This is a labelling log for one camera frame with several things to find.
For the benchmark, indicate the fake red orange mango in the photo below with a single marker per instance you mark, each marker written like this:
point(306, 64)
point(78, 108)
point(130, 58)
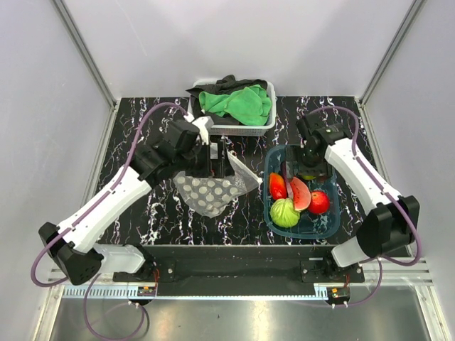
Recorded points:
point(277, 186)

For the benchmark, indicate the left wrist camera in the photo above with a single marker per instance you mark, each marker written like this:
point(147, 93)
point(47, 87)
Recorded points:
point(204, 124)

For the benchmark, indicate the black cloth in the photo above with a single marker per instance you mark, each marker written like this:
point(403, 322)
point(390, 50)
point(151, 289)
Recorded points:
point(227, 85)

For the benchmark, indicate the clear zip top bag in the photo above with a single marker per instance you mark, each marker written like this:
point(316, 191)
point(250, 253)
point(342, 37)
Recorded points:
point(243, 176)

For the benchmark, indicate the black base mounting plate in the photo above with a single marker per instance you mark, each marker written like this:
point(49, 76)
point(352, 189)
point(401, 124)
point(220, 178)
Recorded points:
point(238, 288)

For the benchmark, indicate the green cloth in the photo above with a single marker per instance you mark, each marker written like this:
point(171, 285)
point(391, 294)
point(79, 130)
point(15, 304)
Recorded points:
point(249, 106)

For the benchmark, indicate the white plastic basket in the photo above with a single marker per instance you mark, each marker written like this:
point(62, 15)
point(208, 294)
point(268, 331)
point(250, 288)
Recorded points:
point(232, 130)

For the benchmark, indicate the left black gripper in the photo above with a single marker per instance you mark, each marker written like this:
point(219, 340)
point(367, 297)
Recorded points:
point(214, 168)

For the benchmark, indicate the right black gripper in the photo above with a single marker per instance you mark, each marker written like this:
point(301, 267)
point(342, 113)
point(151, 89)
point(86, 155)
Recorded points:
point(293, 153)

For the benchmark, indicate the blue transparent plastic container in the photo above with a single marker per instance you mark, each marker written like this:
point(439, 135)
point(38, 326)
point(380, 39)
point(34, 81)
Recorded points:
point(310, 226)

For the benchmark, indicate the fake watermelon slice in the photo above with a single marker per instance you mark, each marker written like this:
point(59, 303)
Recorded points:
point(301, 194)

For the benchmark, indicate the fake red apple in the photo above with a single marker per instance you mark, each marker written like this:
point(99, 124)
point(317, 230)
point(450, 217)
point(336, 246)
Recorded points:
point(320, 202)

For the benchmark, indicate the fake green cabbage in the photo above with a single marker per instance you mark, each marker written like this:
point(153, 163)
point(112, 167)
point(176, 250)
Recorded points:
point(283, 214)

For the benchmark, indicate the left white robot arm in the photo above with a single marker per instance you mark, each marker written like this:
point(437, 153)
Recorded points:
point(72, 243)

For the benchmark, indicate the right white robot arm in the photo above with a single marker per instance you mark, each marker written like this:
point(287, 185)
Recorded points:
point(391, 218)

